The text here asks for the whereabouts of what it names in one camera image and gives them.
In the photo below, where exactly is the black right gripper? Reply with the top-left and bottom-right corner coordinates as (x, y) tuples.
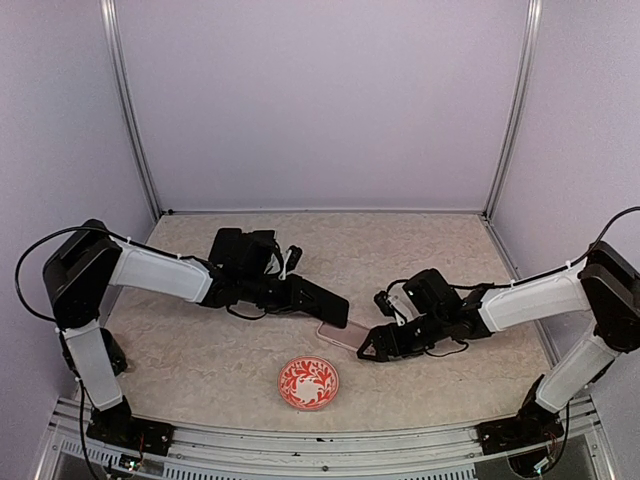
(357, 309), (448, 362)

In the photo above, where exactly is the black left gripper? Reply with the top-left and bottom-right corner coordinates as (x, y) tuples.
(241, 272), (318, 315)

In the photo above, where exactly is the black phone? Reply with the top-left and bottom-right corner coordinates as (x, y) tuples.
(292, 276), (350, 329)

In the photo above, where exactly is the clear pink phone case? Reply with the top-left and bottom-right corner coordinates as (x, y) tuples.
(316, 321), (369, 352)

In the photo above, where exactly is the black phone case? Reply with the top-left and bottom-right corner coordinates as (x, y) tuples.
(208, 228), (243, 268)

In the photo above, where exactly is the light blue phone case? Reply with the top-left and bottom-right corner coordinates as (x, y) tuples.
(250, 230), (278, 249)

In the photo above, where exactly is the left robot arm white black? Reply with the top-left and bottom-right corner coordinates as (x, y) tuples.
(34, 219), (322, 447)

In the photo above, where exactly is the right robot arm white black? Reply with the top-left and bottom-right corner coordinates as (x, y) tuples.
(357, 240), (639, 454)

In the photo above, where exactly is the red white patterned bowl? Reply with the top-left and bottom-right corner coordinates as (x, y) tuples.
(277, 356), (340, 411)

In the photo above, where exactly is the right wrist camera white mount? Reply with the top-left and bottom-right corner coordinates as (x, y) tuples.
(374, 291), (414, 326)

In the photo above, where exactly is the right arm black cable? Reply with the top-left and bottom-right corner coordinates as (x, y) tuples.
(387, 205), (640, 471)

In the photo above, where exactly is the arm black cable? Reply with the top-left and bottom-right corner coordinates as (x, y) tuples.
(387, 205), (640, 471)
(14, 225), (109, 326)

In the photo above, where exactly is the front aluminium rail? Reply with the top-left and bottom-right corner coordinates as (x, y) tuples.
(47, 394), (609, 480)

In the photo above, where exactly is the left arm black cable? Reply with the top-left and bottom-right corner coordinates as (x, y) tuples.
(14, 225), (109, 326)

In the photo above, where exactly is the right aluminium frame post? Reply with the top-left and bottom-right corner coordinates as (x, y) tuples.
(483, 0), (543, 222)

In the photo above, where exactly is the aluminium frame post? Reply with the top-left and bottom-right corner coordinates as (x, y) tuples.
(100, 0), (163, 221)
(483, 0), (543, 222)

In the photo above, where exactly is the left aluminium frame post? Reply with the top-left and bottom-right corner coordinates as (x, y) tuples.
(100, 0), (163, 221)

